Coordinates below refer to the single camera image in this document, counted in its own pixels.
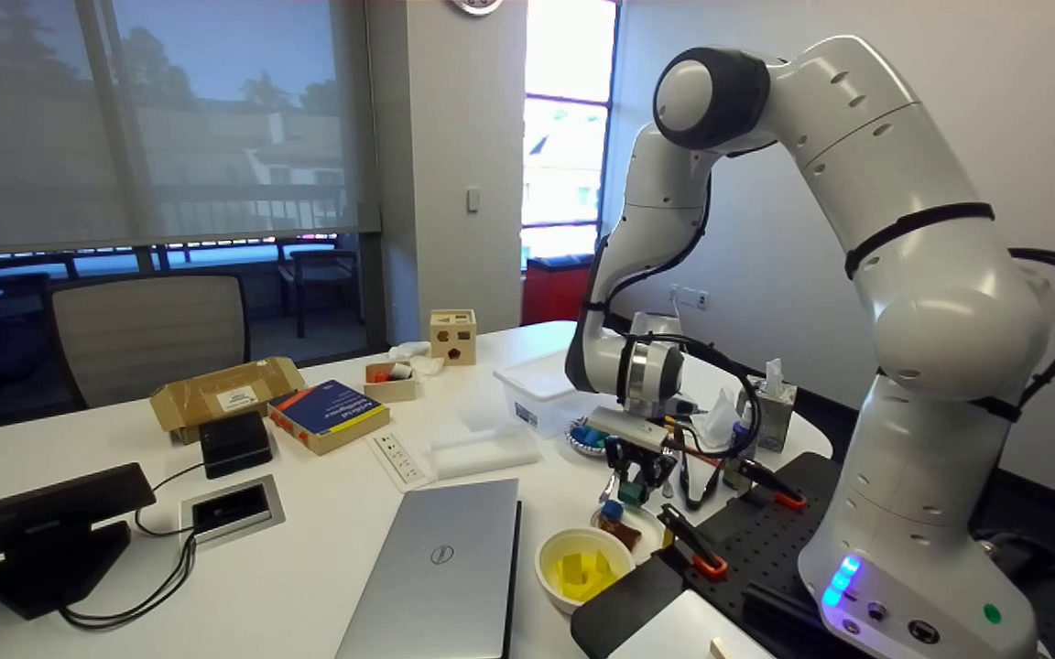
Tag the clear plastic tray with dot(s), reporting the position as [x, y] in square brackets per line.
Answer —
[486, 453]

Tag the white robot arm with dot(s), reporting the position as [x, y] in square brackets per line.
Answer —
[957, 329]

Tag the black orange clamp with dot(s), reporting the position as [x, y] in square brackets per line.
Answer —
[707, 561]

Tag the silver laptop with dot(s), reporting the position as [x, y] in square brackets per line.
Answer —
[446, 576]

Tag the grey office chair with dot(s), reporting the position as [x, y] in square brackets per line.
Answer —
[127, 337]

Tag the wall clock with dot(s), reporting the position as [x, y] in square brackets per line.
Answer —
[477, 10]

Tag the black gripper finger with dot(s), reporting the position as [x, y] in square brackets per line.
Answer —
[654, 483]
[615, 478]

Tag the clear plastic bin with lid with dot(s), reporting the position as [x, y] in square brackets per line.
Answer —
[540, 394]

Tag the red bin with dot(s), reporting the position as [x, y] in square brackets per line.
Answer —
[553, 285]

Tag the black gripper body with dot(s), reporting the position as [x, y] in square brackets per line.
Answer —
[632, 445]

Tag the white plate with blocks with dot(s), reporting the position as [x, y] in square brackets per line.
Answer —
[587, 442]

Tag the black mounting board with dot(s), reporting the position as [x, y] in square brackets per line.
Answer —
[762, 595]

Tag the yellow bowl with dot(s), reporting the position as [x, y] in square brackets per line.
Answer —
[576, 564]

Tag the black stereo camera on stand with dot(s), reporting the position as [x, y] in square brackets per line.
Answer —
[59, 539]

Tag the blue and yellow book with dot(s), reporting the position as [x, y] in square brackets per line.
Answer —
[326, 416]

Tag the white remote control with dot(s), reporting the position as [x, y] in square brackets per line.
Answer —
[402, 464]

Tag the green block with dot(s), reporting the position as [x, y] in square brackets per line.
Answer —
[636, 491]

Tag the cardboard box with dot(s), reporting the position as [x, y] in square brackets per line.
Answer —
[185, 408]

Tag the small black box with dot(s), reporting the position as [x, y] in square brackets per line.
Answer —
[234, 445]

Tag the grey tissue box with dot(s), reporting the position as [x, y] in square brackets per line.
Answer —
[775, 400]

